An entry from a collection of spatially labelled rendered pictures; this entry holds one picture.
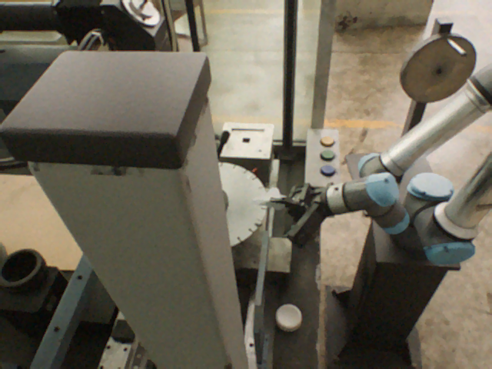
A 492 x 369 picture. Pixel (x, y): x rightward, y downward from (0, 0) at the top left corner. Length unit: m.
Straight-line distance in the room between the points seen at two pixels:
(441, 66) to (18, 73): 1.73
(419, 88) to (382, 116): 1.04
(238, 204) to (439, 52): 1.22
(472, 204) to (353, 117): 2.05
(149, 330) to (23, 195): 1.53
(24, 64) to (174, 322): 0.57
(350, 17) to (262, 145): 2.89
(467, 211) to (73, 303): 0.91
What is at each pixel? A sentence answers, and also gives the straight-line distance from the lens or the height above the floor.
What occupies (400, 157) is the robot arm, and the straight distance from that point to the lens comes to 1.06.
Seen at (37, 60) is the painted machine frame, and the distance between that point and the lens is 0.68.
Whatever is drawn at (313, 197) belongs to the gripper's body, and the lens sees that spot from 1.04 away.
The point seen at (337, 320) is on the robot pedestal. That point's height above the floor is 0.01.
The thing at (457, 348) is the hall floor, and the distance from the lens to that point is 2.10.
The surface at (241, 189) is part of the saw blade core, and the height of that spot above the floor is 0.95.
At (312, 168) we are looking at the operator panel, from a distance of 1.30.
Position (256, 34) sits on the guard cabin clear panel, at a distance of 1.33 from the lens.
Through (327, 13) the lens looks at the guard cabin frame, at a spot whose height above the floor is 1.30.
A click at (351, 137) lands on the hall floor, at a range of 2.85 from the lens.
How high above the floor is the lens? 1.81
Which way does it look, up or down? 48 degrees down
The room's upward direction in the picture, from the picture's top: 5 degrees counter-clockwise
